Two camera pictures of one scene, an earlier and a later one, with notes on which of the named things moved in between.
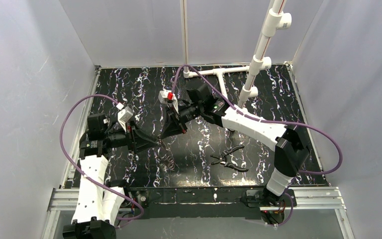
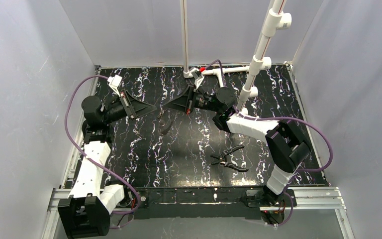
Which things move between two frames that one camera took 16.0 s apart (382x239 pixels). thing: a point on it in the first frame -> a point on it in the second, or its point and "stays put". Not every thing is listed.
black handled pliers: (223, 159) stays put
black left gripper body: (134, 138) -> (128, 105)
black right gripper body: (180, 119) -> (188, 100)
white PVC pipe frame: (273, 21) stays put
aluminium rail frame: (326, 195) stays put
